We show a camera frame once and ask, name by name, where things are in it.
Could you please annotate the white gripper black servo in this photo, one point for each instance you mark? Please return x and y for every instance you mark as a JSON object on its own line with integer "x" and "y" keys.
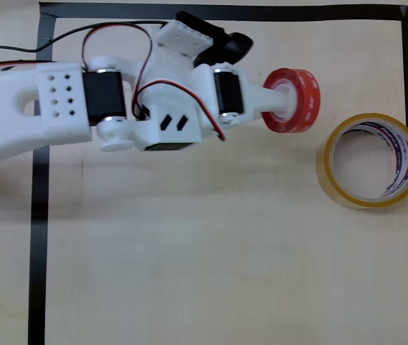
{"x": 230, "y": 94}

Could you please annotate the small red tape roll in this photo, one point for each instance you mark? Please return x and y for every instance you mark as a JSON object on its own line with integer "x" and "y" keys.
{"x": 306, "y": 100}

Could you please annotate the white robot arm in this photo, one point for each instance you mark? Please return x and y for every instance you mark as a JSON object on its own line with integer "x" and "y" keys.
{"x": 6, "y": 108}

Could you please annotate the black webcam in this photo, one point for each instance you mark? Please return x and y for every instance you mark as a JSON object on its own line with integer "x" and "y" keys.
{"x": 225, "y": 45}

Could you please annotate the white webcam mount plate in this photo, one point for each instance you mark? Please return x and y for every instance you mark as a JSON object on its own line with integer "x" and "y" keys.
{"x": 184, "y": 37}

